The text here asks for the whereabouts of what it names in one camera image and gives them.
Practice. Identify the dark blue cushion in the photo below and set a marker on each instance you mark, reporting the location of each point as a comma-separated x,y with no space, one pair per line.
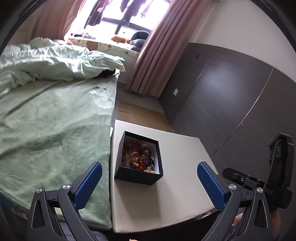
138,39

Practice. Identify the pink curtain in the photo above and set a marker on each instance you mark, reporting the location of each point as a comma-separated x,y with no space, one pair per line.
164,46
57,18

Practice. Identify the bed with green sheet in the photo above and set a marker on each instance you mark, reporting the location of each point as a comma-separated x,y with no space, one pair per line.
51,132

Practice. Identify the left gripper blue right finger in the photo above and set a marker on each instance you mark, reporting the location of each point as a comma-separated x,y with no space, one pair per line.
215,185

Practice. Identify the black jewelry box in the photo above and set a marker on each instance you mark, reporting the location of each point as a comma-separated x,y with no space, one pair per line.
132,164

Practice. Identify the pink right curtain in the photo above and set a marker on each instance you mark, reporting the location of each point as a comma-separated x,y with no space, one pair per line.
164,46

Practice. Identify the light green duvet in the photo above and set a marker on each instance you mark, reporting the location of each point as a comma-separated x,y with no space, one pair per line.
44,59

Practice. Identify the pink left curtain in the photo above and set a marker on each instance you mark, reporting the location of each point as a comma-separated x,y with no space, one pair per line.
57,18

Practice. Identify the orange plush toy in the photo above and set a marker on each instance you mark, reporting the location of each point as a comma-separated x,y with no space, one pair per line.
119,39

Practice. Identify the white low table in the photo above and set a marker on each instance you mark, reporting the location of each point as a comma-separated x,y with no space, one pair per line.
176,197

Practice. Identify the patterned windowsill cushion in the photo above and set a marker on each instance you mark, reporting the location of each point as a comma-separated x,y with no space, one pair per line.
104,46

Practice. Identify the cardboard floor sheets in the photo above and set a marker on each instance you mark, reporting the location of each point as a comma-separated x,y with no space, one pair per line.
143,117

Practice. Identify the dark hanging clothes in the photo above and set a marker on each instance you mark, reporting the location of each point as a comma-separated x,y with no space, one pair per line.
142,13

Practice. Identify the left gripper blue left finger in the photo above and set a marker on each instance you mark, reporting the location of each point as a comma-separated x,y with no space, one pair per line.
84,185

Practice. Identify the black item on bed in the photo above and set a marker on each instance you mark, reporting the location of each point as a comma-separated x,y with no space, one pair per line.
106,73

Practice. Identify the dark grey wardrobe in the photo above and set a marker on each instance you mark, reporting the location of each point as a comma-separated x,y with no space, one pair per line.
234,103

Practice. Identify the white wall switch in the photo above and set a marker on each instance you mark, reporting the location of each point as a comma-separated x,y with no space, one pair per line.
175,92

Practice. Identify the person right hand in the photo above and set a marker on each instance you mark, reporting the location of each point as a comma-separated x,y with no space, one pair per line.
275,222

